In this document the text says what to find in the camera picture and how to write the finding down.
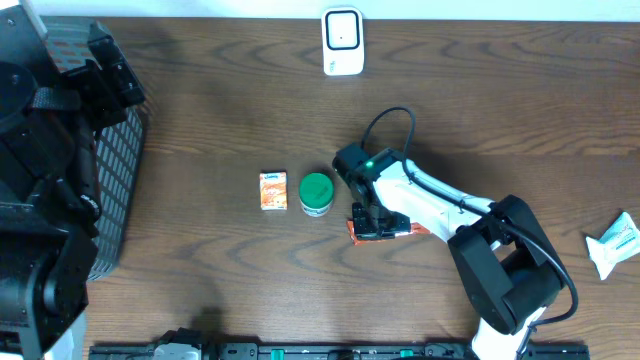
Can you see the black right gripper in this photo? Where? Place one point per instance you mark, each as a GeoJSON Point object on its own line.
{"type": "Point", "coordinates": [362, 230]}

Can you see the orange candy bar wrapper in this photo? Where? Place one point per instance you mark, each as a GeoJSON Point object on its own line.
{"type": "Point", "coordinates": [416, 229]}

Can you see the green lid jar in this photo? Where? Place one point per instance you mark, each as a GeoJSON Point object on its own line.
{"type": "Point", "coordinates": [316, 193]}

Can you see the small orange snack box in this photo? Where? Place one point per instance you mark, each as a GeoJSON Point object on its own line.
{"type": "Point", "coordinates": [273, 191]}

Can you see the teal wipes packet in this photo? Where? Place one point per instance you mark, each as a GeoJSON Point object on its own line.
{"type": "Point", "coordinates": [618, 243]}

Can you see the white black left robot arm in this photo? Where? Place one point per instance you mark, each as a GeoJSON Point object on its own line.
{"type": "Point", "coordinates": [71, 141]}

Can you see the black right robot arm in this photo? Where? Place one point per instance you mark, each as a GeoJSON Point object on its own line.
{"type": "Point", "coordinates": [508, 267]}

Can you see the white barcode scanner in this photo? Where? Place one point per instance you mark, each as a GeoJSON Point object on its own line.
{"type": "Point", "coordinates": [342, 41]}

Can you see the grey plastic mesh basket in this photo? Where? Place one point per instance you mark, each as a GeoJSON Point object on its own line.
{"type": "Point", "coordinates": [85, 51]}

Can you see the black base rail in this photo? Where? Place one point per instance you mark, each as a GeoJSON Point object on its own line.
{"type": "Point", "coordinates": [183, 344]}

